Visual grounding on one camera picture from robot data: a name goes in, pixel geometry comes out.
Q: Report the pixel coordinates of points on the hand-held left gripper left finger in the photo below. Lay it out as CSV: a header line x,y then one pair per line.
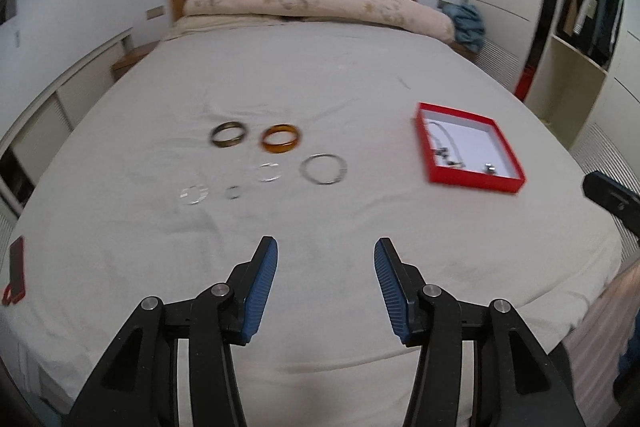
x,y
260,287

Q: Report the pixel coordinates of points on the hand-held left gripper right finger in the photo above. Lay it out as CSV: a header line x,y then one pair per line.
x,y
392,287

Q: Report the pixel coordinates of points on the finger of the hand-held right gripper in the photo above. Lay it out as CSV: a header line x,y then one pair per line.
x,y
612,197

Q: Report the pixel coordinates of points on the thin silver bangle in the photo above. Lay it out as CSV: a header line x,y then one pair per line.
x,y
303,170

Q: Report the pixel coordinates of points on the red jewelry box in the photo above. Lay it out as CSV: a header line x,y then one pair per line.
x,y
470,179

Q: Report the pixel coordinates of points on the amber bangle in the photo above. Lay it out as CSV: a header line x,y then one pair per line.
x,y
268,146

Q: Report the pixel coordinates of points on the dark brown bangle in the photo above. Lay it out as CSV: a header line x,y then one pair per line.
x,y
215,138

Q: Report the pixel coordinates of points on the small metal charm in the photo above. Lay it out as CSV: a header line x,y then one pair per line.
x,y
488,167

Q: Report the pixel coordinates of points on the white louvered radiator cover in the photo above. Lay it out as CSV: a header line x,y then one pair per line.
x,y
500,64

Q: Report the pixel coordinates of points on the hanging clothes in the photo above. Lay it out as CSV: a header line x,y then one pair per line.
x,y
592,2

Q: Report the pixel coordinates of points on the wooden nightstand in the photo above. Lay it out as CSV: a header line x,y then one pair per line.
x,y
131,59
467,50

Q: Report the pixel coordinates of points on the blue clothes pile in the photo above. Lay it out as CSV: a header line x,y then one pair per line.
x,y
467,24

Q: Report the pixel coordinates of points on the beige pillow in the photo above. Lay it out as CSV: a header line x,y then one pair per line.
x,y
210,24

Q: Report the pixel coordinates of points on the low white louvered cabinet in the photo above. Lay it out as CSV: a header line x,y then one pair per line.
x,y
50,117

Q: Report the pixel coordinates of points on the wall socket plate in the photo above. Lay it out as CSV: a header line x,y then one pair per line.
x,y
155,12

